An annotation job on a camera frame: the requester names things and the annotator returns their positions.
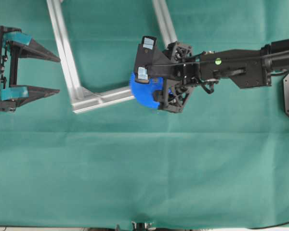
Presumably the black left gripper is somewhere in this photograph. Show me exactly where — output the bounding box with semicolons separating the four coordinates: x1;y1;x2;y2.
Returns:
0;26;60;112

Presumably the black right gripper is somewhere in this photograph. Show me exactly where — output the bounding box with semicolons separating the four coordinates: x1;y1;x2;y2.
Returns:
146;41;219;113

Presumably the blue plastic gear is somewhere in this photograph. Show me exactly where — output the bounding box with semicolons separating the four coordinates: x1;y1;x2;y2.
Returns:
129;73;163;109

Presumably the aluminium extrusion frame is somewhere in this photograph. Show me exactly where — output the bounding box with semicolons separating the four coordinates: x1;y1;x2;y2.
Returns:
46;0;178;114

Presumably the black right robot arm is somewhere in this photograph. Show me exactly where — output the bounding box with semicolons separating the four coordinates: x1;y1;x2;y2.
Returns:
144;39;289;113

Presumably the green table cloth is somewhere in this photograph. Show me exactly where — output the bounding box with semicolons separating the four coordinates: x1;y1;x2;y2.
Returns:
0;0;289;229

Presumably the black clamp at table edge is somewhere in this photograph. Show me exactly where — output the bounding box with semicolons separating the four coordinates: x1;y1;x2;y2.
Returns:
115;221;157;231

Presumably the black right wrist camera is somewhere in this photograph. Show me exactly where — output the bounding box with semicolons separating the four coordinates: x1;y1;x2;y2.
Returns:
133;36;171;84

